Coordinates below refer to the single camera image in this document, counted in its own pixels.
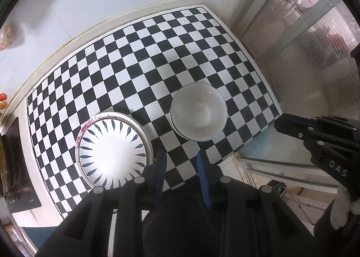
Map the sliding glass door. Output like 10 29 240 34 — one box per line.
225 0 360 190

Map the white bowl with dark rim line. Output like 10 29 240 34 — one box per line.
170 113 225 142

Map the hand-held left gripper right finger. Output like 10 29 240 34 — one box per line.
197 150 321 257

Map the white plate with dark leaf rim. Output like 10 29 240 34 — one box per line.
78 118 147 189

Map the white plate with pink roses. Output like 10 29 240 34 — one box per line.
75 113 151 190

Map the black and white checkered mat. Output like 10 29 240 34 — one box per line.
26 6 282 221

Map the person's right forearm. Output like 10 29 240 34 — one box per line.
313 199 360 257

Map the person's dark clothing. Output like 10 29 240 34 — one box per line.
141 177 225 257

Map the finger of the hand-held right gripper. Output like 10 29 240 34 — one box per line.
311 116 360 134
274 114 324 148

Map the clear bag of brown food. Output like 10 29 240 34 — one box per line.
0 24 14 51

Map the black induction cooker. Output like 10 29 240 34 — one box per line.
0 117 42 215

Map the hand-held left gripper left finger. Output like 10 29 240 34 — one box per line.
36 150 168 257

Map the folding metal stand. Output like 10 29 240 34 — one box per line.
269 179 316 227

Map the blue cabinet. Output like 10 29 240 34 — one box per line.
21 225 66 257

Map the red and yellow fruit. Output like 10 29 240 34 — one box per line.
0 92 9 117

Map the person's right hand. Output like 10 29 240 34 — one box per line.
330 186 360 231

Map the plain white bowl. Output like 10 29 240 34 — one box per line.
170 83 228 138

